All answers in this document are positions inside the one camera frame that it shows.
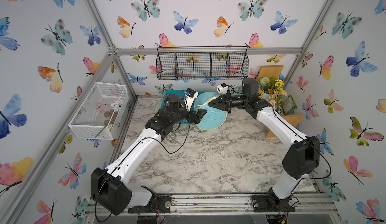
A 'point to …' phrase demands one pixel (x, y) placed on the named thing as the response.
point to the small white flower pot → (276, 99)
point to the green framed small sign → (288, 105)
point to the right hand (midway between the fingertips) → (211, 104)
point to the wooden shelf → (274, 72)
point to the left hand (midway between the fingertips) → (200, 105)
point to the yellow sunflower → (261, 92)
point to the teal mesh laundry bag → (214, 117)
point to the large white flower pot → (268, 86)
